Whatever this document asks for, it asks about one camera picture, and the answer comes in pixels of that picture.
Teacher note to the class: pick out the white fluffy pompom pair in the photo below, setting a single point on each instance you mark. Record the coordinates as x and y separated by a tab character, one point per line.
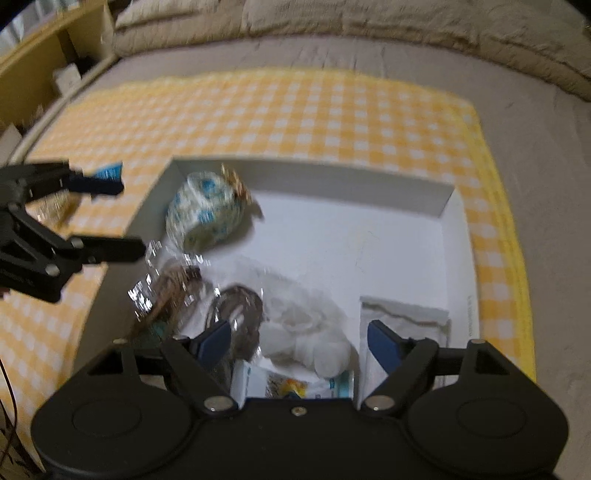
305	327

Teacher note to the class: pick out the bag of dark brown cord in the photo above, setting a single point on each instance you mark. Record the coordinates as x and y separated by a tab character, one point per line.
243	309

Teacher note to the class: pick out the blue white patterned pouch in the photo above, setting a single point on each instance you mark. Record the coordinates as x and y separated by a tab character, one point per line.
206	209

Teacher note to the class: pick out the colourful tissue packet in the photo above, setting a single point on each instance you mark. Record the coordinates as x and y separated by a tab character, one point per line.
251	381

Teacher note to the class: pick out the white tissue box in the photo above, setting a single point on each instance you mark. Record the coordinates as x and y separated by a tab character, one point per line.
64	79

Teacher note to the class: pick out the yellow white checkered cloth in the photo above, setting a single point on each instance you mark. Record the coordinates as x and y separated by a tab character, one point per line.
310	115

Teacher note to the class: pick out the beige quilted blanket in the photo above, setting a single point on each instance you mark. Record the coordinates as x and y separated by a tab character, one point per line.
509	33

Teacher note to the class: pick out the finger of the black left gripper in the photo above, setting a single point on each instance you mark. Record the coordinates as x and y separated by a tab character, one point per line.
101	249
75	181

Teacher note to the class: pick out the bag of light brown cord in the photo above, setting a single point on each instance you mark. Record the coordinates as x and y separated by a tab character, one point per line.
168	295

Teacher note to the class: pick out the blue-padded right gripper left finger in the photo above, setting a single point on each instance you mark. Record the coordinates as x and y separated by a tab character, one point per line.
212	344

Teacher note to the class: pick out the bag of beige green cord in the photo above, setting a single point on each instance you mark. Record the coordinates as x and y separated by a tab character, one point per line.
57	209

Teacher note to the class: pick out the white cardboard box tray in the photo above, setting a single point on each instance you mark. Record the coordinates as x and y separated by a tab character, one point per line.
346	232

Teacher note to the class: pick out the wooden headboard shelf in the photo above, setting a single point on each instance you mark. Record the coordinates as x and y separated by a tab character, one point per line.
29	103

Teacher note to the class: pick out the white toilet seat cover packet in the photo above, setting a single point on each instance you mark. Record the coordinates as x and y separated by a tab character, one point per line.
408	321

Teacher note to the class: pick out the blue wet wipe packet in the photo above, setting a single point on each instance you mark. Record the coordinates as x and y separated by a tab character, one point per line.
111	175

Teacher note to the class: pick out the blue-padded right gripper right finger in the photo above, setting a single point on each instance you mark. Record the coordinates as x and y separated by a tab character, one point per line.
387	347

